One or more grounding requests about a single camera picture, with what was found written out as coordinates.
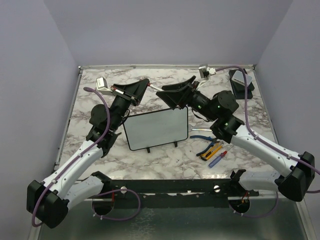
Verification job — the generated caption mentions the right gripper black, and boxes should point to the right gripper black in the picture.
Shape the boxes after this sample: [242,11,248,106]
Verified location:
[156,75,218,122]

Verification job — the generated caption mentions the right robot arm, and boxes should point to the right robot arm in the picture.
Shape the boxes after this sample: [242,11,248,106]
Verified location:
[156,76,316,202]

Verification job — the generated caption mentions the blue red screwdriver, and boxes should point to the blue red screwdriver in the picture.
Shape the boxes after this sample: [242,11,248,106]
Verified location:
[208,151,228,169]

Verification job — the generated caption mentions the white small box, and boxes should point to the white small box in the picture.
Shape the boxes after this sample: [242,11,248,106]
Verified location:
[231,70,253,86]

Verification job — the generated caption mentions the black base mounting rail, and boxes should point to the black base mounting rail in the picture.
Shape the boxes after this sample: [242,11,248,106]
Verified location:
[49,172,261,210]

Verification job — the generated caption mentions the black flat box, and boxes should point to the black flat box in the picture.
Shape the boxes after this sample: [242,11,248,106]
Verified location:
[228,69,255,100]

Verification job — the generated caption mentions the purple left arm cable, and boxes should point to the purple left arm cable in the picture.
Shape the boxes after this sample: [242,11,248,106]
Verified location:
[31,86,111,228]

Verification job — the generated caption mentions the small black-framed whiteboard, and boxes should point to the small black-framed whiteboard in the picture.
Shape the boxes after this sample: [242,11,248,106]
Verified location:
[123,107,189,152]

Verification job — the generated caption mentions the yellow utility knife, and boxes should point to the yellow utility knife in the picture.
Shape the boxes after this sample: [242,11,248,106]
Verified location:
[199,144,223,161]

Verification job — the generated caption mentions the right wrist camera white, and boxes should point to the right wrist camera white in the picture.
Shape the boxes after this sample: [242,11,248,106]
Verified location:
[198,64,216,80]

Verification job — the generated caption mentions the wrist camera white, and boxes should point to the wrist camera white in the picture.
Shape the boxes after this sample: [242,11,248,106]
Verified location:
[198,64,216,80]
[96,77,112,95]

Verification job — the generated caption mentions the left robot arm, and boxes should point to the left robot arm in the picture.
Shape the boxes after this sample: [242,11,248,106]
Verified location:
[26,77,150,229]

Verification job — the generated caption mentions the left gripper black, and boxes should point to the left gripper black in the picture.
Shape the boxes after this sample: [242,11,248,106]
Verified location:
[110,78,149,130]

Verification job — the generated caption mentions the blue handled pliers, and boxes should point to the blue handled pliers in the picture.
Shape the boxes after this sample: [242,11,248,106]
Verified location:
[189,134,221,157]

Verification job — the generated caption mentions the white whiteboard marker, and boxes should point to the white whiteboard marker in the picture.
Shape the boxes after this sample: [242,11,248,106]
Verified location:
[148,83,163,92]

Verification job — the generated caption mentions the silver combination wrench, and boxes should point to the silver combination wrench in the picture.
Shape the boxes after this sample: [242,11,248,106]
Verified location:
[188,125,212,132]

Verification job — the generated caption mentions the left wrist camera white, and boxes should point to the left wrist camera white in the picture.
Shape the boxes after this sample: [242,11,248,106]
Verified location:
[96,77,112,95]

